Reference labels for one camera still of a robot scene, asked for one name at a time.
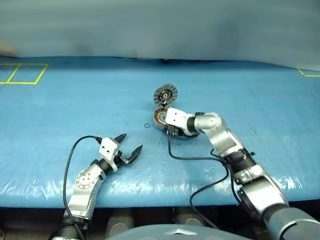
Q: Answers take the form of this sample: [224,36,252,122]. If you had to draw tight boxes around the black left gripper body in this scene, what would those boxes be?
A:
[114,146,129,168]

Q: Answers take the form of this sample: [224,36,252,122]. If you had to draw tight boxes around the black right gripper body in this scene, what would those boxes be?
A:
[165,124,187,138]

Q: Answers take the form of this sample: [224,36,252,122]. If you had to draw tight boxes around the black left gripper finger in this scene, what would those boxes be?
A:
[125,144,144,165]
[113,133,128,149]

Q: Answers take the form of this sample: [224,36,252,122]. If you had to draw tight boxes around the round hinged motor lid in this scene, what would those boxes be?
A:
[153,84,178,108]

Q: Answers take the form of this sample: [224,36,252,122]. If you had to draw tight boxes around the blue plastic table cover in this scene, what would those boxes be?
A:
[0,55,320,209]

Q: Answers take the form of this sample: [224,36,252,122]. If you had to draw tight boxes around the grey rounded shape under table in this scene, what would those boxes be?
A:
[107,209,135,237]
[173,208,206,227]

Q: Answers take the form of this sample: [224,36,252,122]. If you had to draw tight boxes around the grey robot torso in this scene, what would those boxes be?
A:
[104,223,251,240]

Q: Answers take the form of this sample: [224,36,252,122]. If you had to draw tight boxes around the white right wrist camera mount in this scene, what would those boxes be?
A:
[164,107,198,137]

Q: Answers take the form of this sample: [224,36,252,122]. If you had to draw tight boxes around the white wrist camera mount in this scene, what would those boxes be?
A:
[98,137,120,172]
[164,107,198,137]

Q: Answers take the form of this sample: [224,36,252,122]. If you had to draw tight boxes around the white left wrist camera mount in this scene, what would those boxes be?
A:
[98,137,120,172]

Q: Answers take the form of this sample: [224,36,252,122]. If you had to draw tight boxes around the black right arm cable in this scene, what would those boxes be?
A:
[167,133,238,230]

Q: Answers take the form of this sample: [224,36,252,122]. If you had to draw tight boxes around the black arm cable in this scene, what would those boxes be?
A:
[62,135,103,240]
[167,133,238,230]

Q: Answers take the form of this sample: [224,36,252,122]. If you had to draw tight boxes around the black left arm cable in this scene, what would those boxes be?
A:
[62,135,103,240]

